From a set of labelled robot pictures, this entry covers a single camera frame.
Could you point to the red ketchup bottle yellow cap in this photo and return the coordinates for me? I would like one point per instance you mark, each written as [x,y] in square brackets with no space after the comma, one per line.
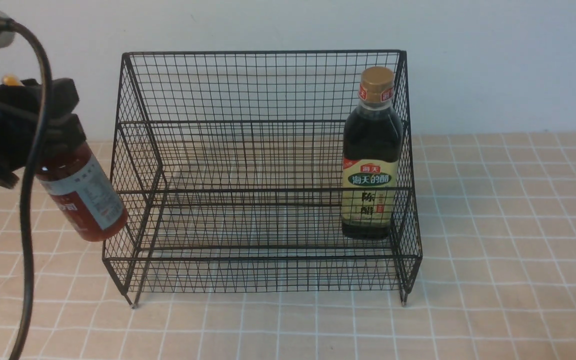
[71,174]

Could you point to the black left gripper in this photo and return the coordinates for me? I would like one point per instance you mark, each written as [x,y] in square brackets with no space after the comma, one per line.
[19,111]

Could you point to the dark vinegar bottle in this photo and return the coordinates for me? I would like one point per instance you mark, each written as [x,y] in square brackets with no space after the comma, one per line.
[372,145]

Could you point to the black wire mesh shelf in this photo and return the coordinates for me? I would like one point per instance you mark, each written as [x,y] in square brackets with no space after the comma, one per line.
[230,166]

